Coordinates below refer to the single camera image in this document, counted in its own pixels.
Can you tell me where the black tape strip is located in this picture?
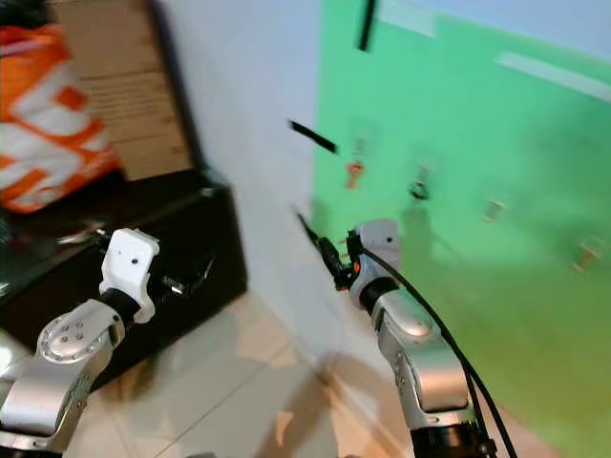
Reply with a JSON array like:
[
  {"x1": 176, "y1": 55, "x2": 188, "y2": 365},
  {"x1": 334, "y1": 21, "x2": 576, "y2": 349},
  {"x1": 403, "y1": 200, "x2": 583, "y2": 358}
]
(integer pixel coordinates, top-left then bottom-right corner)
[
  {"x1": 294, "y1": 210, "x2": 331, "y2": 255},
  {"x1": 357, "y1": 0, "x2": 379, "y2": 52},
  {"x1": 288, "y1": 119, "x2": 341, "y2": 155}
]

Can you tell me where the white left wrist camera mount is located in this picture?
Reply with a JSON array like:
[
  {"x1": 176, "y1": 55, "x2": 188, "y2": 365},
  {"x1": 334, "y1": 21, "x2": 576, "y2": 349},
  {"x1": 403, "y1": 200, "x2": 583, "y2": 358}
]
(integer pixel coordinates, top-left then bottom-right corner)
[{"x1": 99, "y1": 227, "x2": 161, "y2": 323}]

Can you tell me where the brown cardboard box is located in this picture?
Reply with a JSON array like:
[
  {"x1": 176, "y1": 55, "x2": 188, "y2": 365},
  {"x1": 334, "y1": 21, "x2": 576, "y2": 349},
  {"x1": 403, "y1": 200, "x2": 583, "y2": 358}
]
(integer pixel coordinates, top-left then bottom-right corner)
[{"x1": 52, "y1": 0, "x2": 198, "y2": 183}]

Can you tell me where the green wall sheet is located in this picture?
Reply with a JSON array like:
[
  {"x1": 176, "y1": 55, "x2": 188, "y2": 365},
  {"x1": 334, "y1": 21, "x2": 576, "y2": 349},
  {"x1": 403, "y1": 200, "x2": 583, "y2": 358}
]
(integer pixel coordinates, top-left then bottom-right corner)
[{"x1": 309, "y1": 0, "x2": 611, "y2": 458}]

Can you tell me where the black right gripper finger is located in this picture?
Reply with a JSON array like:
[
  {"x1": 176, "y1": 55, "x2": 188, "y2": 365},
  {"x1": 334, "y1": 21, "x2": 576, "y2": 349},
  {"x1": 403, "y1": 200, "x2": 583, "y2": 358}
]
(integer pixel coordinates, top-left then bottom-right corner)
[{"x1": 319, "y1": 236, "x2": 348, "y2": 289}]

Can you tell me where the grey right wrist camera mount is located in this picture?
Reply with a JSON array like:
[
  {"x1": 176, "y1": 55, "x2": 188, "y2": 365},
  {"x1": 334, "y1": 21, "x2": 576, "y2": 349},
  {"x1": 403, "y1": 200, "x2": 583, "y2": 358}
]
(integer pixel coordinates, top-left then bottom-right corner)
[{"x1": 353, "y1": 218, "x2": 403, "y2": 264}]

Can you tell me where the orange and white bag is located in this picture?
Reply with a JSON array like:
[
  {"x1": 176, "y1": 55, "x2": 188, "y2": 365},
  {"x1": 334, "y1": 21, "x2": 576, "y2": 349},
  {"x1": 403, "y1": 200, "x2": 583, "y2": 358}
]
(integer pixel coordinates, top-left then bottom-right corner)
[{"x1": 0, "y1": 23, "x2": 125, "y2": 215}]

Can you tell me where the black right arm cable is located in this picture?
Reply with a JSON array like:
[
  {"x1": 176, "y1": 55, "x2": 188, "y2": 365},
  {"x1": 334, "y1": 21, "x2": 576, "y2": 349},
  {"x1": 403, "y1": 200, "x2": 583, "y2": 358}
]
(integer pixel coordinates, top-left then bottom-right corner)
[{"x1": 361, "y1": 248, "x2": 520, "y2": 458}]

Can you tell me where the black low cabinet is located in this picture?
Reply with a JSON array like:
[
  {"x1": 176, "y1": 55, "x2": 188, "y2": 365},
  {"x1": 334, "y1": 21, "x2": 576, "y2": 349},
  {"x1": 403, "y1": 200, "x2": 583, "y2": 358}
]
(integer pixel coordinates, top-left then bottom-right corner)
[{"x1": 0, "y1": 170, "x2": 248, "y2": 387}]

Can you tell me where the white tape strip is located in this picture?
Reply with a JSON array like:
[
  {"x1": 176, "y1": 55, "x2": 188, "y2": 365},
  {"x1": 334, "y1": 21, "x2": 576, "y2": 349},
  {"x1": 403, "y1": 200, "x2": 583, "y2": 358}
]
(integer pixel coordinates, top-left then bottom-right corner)
[
  {"x1": 495, "y1": 52, "x2": 611, "y2": 104},
  {"x1": 376, "y1": 0, "x2": 437, "y2": 37}
]

